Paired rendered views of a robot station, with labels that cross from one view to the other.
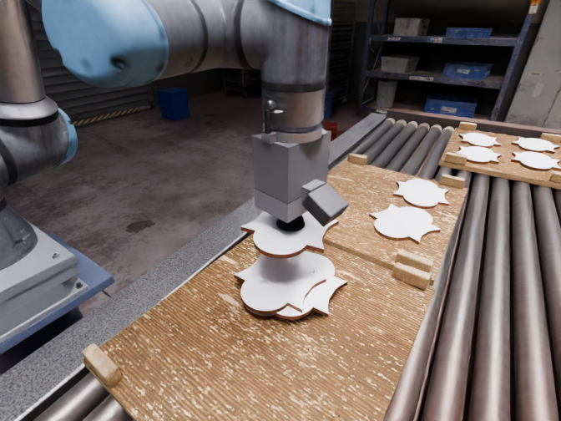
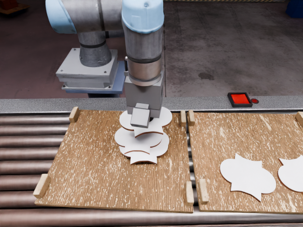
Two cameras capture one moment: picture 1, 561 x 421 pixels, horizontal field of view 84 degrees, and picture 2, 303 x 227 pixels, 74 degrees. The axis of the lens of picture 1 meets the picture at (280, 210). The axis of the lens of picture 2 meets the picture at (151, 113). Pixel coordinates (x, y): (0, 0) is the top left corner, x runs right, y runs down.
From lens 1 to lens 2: 0.43 m
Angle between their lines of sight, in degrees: 46
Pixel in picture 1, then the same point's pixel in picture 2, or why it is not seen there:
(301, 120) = (132, 73)
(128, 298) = (107, 102)
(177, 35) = (80, 20)
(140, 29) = (58, 19)
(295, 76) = (128, 52)
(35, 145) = not seen: hidden behind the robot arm
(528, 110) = not seen: outside the picture
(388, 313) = (155, 192)
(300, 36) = (127, 34)
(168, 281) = (122, 106)
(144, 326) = (95, 114)
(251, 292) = (121, 131)
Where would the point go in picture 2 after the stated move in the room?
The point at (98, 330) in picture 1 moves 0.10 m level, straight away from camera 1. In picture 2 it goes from (91, 105) to (102, 90)
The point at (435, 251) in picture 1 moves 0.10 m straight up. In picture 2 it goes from (231, 204) to (244, 187)
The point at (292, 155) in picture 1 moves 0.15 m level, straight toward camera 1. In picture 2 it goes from (127, 86) to (60, 109)
